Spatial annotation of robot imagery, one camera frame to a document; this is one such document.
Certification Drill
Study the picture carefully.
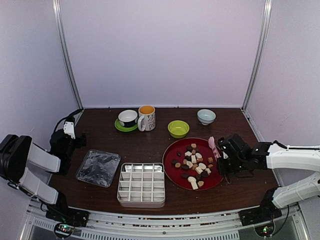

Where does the front aluminium rail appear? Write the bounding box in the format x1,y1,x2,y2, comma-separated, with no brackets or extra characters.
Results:
19,194,312,240

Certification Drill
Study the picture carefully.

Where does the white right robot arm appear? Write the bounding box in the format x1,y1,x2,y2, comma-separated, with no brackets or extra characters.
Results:
217,133,320,221

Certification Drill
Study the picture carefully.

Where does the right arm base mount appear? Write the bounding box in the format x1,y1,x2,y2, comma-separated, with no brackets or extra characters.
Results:
238,188,282,238

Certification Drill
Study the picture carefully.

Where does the pink plastic scoop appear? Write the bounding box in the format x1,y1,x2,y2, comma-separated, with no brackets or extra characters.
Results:
208,136,222,160

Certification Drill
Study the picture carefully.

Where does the dark oval chocolate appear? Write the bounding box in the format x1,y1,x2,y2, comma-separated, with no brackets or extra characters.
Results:
181,172,189,179

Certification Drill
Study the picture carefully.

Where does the pale blue bowl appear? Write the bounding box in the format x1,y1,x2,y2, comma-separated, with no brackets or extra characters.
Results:
197,109,216,126

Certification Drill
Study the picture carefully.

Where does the white floral mug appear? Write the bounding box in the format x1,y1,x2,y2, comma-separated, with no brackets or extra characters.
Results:
137,105,156,132

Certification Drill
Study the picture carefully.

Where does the white square chocolate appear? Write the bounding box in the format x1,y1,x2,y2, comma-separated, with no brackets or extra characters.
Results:
195,166,203,174

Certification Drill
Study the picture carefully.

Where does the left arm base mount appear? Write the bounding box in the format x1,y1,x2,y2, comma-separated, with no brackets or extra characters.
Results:
43,193,90,240

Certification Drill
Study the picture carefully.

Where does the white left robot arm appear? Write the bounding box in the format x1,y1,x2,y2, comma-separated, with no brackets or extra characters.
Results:
0,114,87,222

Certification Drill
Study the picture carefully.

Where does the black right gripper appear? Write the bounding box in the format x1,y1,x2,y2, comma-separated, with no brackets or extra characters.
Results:
216,157,247,175

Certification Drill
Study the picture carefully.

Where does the left aluminium frame post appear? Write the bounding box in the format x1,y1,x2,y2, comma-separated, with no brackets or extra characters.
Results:
52,0,83,109

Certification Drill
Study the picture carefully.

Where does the dark blue white cup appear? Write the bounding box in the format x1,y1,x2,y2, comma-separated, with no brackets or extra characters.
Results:
118,109,138,128

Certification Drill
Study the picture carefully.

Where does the lime green bowl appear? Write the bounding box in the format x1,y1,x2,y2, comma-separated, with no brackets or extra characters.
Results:
167,120,190,139

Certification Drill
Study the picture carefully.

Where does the green saucer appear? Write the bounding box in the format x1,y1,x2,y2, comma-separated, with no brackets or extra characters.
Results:
114,118,140,132

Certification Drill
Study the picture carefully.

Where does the right aluminium frame post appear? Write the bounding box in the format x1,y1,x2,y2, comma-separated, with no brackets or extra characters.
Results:
241,0,273,112

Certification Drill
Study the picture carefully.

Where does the silver compartment tin box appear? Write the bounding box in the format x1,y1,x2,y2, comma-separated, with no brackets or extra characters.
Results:
117,162,166,208

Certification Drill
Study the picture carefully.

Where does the tin lid with rabbit picture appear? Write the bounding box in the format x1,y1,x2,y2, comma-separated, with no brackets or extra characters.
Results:
75,149,122,188

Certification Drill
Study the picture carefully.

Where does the aluminium frame post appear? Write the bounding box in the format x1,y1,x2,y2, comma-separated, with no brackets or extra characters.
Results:
52,0,83,109
241,0,273,112

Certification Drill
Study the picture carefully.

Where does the red round tray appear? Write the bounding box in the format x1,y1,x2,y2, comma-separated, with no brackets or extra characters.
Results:
162,137,224,191

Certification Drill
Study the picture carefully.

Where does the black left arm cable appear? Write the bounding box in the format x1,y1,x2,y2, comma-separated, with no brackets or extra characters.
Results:
53,109,83,133

